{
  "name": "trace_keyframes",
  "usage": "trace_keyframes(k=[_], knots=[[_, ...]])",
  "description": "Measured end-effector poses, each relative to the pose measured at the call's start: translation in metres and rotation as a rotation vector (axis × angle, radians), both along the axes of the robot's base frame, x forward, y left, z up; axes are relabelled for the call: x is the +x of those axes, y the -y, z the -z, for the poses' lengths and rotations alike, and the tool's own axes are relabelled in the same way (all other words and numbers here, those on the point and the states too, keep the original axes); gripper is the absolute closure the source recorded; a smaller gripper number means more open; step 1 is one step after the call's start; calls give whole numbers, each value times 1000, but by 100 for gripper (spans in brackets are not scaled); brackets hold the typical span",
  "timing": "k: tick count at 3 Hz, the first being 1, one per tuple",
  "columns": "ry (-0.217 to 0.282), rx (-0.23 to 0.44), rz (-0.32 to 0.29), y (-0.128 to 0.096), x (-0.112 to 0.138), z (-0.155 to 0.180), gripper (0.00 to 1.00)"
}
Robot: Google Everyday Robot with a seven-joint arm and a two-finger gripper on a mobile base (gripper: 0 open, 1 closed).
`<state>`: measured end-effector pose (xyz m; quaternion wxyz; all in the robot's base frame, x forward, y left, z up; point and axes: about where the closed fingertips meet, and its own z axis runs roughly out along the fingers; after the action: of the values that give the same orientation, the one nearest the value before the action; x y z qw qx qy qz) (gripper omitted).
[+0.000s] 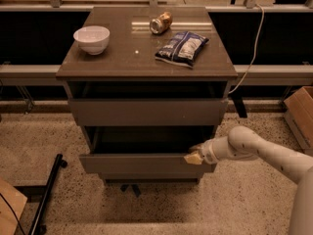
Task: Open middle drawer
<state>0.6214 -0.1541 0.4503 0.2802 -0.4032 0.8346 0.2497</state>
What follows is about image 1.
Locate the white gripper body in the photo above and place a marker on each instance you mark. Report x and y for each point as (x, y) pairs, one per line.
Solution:
(207, 152)

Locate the grey drawer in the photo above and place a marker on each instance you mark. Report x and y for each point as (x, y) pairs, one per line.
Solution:
(144, 149)
(151, 176)
(92, 112)

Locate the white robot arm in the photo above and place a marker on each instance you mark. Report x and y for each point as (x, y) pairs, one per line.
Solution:
(242, 143)

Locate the brown drawer cabinet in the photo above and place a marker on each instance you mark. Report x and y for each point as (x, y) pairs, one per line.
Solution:
(128, 69)

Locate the blue snack bag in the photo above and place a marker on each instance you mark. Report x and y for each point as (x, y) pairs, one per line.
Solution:
(182, 49)

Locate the cardboard box right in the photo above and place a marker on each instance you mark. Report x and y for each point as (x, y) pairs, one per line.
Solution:
(299, 117)

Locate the cardboard box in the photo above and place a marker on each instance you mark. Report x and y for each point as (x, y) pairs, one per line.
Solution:
(299, 117)
(12, 204)

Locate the gold drink can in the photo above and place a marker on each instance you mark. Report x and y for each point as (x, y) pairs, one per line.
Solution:
(161, 24)

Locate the white ceramic bowl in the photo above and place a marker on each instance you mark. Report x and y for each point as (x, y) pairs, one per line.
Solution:
(92, 39)

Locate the black metal stand leg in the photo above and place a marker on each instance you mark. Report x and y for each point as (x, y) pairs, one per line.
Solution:
(42, 194)

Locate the cardboard box left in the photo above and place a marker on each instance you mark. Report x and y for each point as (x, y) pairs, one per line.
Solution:
(12, 204)

